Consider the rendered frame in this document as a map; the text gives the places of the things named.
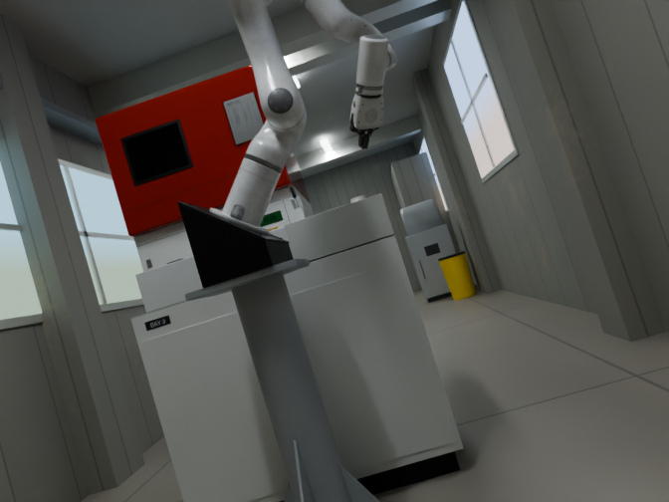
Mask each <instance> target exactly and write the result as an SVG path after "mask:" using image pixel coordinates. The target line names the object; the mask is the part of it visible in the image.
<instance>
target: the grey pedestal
mask: <svg viewBox="0 0 669 502"><path fill-rule="evenodd" d="M307 266H310V262H309V260H308V259H293V260H289V261H286V262H283V263H280V264H277V265H274V266H271V267H268V268H265V269H262V270H258V271H255V272H252V273H249V274H246V275H243V276H240V277H237V278H234V279H231V280H227V281H224V282H221V283H218V284H215V285H212V286H209V287H206V288H203V289H200V290H196V291H193V292H190V293H187V294H185V299H186V301H191V300H196V299H201V298H206V297H211V296H216V295H219V294H223V293H226V292H230V291H232V294H233V297H234V300H235V304H236V307H237V310H238V314H239V317H240V320H241V324H242V327H243V330H244V334H245V337H246V340H247V344H248V347H249V350H250V354H251V357H252V360H253V363H254V367H255V370H256V373H257V377H258V380H259V383H260V387H261V390H262V393H263V397H264V400H265V403H266V407H267V409H268V412H269V416H270V419H271V422H272V426H273V429H274V432H275V435H276V439H277V442H278V445H279V449H280V452H281V455H282V459H283V462H284V465H285V469H286V472H287V475H288V479H289V483H288V487H287V492H286V496H285V500H284V502H379V501H378V500H377V499H376V498H375V497H374V496H373V495H372V494H371V493H370V492H369V491H368V490H367V489H366V488H365V487H364V486H363V485H362V484H361V483H360V482H358V481H357V480H356V479H355V478H354V477H353V476H352V475H351V474H350V473H349V472H348V471H347V470H346V469H345V468H344V467H343V466H342V465H341V462H340V459H339V456H338V452H337V449H336V446H335V441H334V437H333V434H332V431H331V428H330V424H329V421H328V418H327V415H326V411H325V408H324V405H323V402H322V398H321V395H320V392H319V389H318V385H317V382H316V379H315V376H314V372H313V369H312V366H311V363H310V359H309V356H308V353H307V350H306V346H305V343H304V340H303V337H302V333H301V330H300V327H299V324H298V320H297V317H296V314H295V311H294V307H293V304H292V301H291V298H290V294H289V291H288V288H287V285H286V281H285V278H284V275H285V274H288V273H291V272H293V271H296V270H299V269H302V268H304V267H307Z"/></svg>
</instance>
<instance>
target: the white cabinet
mask: <svg viewBox="0 0 669 502"><path fill-rule="evenodd" d="M284 278H285V281H286V285H287V288H288V291H289V294H290V298H291V301H292V304H293V307H294V311H295V314H296V317H297V320H298V324H299V327H300V330H301V333H302V337H303V340H304V343H305V346H306V350H307V353H308V356H309V359H310V363H311V366H312V369H313V372H314V376H315V379H316V382H317V385H318V389H319V392H320V395H321V398H322V402H323V405H324V408H325V411H326V415H327V418H328V421H329V424H330V428H331V431H332V434H333V437H334V443H335V446H336V449H337V452H338V456H339V459H340V462H341V465H342V466H343V467H344V468H345V469H346V470H347V471H348V472H349V473H350V474H351V475H352V476H353V477H354V478H355V479H356V480H357V481H358V482H360V483H361V484H362V485H363V486H364V487H365V488H366V489H367V490H368V491H369V492H370V493H371V494H372V495H374V494H378V493H381V492H385V491H388V490H392V489H395V488H399V487H402V486H406V485H409V484H413V483H417V482H420V481H424V480H427V479H431V478H434V477H438V476H441V475H445V474H448V473H452V472H455V471H459V470H460V467H459V464H458V461H457V458H456V455H455V451H456V450H460V449H463V448H464V447H463V444H462V441H461V438H460V435H459V432H458V429H457V426H456V423H455V420H454V416H453V413H452V410H451V407H450V404H449V401H448V398H447V395H446V392H445V389H444V386H443V382H442V379H441V376H440V373H439V371H438V368H437V365H436V362H435V359H434V356H433V352H432V349H431V346H430V343H429V340H428V337H427V334H426V331H425V328H424V325H423V321H422V318H421V315H420V312H419V309H418V306H417V303H416V300H415V297H414V294H413V290H412V287H411V284H410V281H409V278H408V275H407V272H406V269H405V266H404V263H403V259H402V256H401V253H400V250H399V247H398V244H397V241H396V238H395V235H393V236H390V237H387V238H384V239H381V240H378V241H375V242H371V243H368V244H365V245H362V246H359V247H356V248H353V249H349V250H346V251H343V252H340V253H337V254H334V255H332V256H328V257H325V258H322V259H319V260H316V261H313V262H310V266H307V267H304V268H302V269H299V270H296V271H293V272H291V273H288V274H285V275H284ZM131 322H132V326H133V329H134V333H135V336H136V340H137V343H138V347H139V350H140V354H141V357H142V361H143V364H144V367H145V371H146V374H147V378H148V381H149V385H150V388H151V392H152V395H153V399H154V402H155V406H156V409H157V413H158V416H159V419H160V423H161V426H162V430H163V433H164V437H165V440H166V444H167V447H168V451H169V454H170V458H171V461H172V465H173V468H174V472H175V475H176V478H177V482H178V485H179V489H180V492H181V496H182V499H183V502H284V500H285V496H286V492H287V487H288V483H289V479H288V475H287V472H286V469H285V465H284V462H283V459H282V455H281V452H280V449H279V445H278V442H277V439H276V435H275V432H274V429H273V426H272V422H271V419H270V416H269V412H268V409H267V407H266V403H265V400H264V397H263V393H262V390H261V387H260V383H259V380H258V377H257V373H256V370H255V367H254V363H253V360H252V357H251V354H250V350H249V347H248V344H247V340H246V337H245V334H244V330H243V327H242V324H241V320H240V317H239V314H238V310H237V307H236V304H235V300H234V297H233V294H232V291H230V292H226V293H223V294H219V295H216V296H211V297H206V298H201V299H196V300H191V301H187V302H184V303H181V304H178V305H175V306H171V307H168V308H165V309H162V310H159V311H156V312H153V313H149V314H146V315H143V316H140V317H137V318H134V319H131Z"/></svg>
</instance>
